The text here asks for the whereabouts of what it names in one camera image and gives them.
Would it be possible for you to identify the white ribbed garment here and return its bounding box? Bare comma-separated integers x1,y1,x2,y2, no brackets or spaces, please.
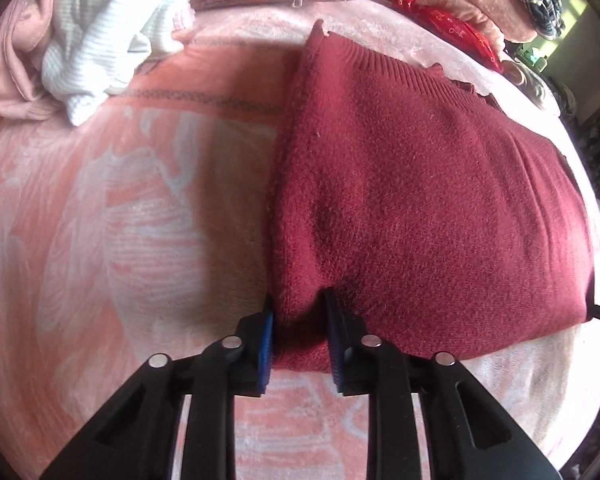
40,0,201,127

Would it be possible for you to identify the pale pink garment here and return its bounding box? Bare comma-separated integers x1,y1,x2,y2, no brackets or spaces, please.
0,0,76,122

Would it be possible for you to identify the dark red knit sweater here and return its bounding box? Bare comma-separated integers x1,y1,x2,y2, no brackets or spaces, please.
265,19,597,373

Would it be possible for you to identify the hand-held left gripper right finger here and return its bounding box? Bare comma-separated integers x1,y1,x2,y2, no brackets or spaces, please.
322,290,563,480

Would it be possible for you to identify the red patterned pouch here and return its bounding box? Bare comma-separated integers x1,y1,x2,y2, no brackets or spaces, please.
392,0,506,73

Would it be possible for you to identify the pink printed blanket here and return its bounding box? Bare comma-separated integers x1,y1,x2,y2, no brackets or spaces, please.
0,0,600,480

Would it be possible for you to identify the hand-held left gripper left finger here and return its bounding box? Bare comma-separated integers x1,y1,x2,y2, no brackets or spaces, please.
39,296,276,480

